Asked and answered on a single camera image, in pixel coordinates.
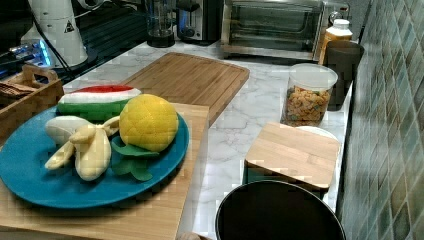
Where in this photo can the black silver toaster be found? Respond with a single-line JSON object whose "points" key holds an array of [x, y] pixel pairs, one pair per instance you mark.
{"points": [[199, 20]]}

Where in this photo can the dark grey cup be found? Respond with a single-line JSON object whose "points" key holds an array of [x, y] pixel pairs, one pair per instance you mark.
{"points": [[343, 57]]}

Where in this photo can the plush peeled banana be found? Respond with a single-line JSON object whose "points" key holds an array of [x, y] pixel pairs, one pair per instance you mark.
{"points": [[87, 142]]}

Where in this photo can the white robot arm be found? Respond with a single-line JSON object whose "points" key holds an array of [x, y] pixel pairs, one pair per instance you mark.
{"points": [[55, 25]]}

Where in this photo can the yellow plush pineapple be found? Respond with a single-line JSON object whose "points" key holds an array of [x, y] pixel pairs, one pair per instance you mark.
{"points": [[149, 122]]}

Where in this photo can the wicker basket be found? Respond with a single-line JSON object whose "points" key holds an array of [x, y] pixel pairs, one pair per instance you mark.
{"points": [[26, 94]]}

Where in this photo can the clear cereal container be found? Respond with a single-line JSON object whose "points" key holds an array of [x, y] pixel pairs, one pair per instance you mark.
{"points": [[308, 94]]}

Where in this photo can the black pot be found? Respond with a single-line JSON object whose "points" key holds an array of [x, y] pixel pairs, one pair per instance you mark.
{"points": [[273, 210]]}

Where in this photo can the teal canister bamboo lid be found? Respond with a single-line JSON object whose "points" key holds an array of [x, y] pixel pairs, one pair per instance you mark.
{"points": [[305, 156]]}

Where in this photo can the plush watermelon slice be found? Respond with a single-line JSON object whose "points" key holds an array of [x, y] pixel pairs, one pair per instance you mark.
{"points": [[97, 103]]}

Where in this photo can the wooden serving tray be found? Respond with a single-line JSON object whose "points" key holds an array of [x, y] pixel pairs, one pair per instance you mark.
{"points": [[159, 213]]}

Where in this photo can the orange bottle white cap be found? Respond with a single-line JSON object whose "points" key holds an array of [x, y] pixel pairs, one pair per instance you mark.
{"points": [[338, 31]]}

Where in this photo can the silver toaster oven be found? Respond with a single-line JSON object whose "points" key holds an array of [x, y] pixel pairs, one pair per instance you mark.
{"points": [[291, 29]]}

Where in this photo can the blue round plate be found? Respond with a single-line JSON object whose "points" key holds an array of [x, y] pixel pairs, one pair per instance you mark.
{"points": [[132, 170]]}

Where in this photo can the large bamboo cutting board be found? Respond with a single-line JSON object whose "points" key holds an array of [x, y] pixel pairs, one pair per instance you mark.
{"points": [[189, 79]]}

